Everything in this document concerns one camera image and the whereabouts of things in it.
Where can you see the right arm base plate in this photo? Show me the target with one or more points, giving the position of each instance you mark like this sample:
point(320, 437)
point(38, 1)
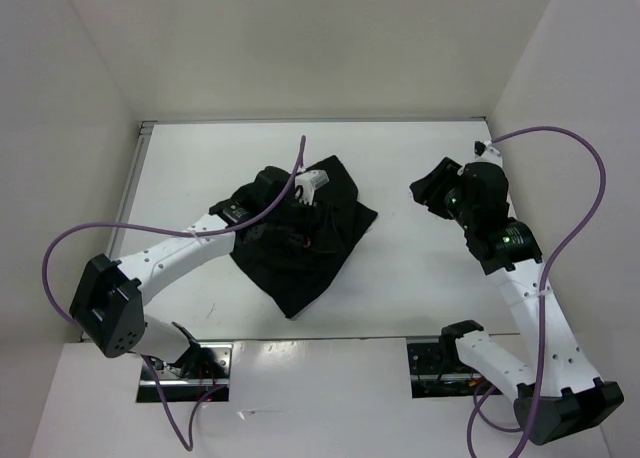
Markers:
point(432, 375)

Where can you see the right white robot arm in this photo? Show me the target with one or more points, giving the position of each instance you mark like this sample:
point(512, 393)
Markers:
point(560, 393)

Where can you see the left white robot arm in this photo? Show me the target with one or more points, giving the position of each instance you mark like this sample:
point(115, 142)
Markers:
point(112, 294)

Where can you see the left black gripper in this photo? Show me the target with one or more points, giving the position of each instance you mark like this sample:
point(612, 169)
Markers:
point(309, 235)

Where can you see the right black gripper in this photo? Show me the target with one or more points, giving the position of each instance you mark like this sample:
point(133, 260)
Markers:
point(445, 174)

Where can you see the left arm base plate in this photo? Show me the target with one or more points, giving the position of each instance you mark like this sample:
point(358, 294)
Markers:
point(212, 371)

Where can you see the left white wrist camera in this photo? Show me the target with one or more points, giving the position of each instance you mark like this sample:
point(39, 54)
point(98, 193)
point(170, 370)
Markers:
point(307, 184)

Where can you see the black pleated skirt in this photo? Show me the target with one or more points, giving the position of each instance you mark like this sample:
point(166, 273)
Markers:
point(294, 279)

